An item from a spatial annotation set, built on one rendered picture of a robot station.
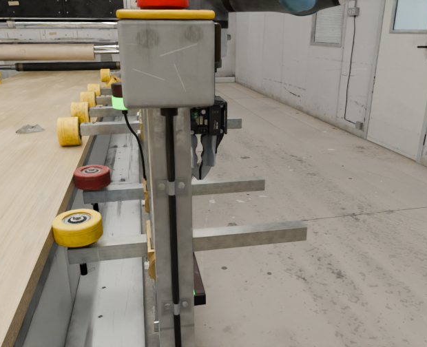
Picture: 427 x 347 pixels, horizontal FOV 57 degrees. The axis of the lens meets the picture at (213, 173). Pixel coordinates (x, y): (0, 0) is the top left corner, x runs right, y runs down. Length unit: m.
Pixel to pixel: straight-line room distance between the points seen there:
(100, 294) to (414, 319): 1.47
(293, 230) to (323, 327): 1.16
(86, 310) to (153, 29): 0.76
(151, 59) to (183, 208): 0.13
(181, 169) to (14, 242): 0.40
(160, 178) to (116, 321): 0.62
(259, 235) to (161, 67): 0.50
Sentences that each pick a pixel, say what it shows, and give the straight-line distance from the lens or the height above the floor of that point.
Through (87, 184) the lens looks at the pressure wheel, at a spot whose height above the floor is 0.89.
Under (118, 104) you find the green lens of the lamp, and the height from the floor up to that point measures 1.07.
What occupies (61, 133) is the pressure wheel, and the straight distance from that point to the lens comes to 1.15.
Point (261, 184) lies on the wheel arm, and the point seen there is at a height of 0.85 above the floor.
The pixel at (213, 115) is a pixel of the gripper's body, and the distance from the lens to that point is 0.63.
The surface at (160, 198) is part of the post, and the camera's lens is 0.35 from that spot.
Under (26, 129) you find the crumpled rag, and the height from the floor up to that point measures 0.91.
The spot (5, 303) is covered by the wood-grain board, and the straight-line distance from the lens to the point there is 0.55.
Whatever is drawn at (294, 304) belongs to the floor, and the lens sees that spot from 1.98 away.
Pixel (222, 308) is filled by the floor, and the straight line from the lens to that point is 1.92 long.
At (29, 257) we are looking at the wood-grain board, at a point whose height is 0.90.
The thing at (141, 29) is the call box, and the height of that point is 1.21.
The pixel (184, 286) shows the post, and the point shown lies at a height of 0.98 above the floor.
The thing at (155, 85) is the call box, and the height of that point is 1.17.
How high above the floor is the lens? 1.21
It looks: 20 degrees down
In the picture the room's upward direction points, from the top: straight up
